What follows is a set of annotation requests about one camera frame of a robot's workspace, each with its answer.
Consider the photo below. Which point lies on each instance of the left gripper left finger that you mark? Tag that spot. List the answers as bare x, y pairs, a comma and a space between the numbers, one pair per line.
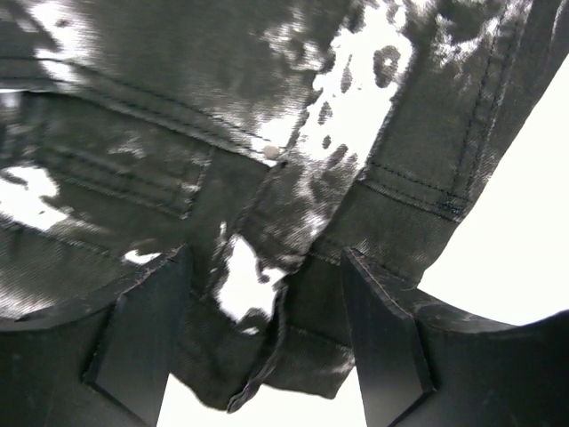
99, 360

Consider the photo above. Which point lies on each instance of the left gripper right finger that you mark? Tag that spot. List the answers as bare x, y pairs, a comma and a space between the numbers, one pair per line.
423, 363

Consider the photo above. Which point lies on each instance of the black white splatter trousers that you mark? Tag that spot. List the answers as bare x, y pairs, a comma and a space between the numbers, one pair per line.
266, 135

